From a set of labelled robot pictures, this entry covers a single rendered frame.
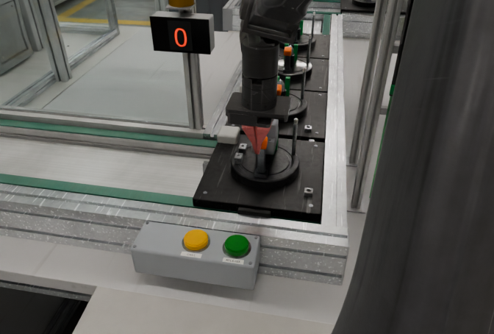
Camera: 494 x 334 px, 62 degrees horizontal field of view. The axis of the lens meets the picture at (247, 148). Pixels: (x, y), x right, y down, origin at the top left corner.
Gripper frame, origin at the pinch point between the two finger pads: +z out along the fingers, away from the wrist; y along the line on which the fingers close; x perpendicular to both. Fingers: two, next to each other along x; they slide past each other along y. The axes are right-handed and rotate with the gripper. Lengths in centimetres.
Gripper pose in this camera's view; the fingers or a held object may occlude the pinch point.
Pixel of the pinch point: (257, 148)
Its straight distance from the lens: 73.7
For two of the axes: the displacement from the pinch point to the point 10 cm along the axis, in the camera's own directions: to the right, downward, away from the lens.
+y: -9.8, -1.1, 1.5
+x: -1.8, 5.5, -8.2
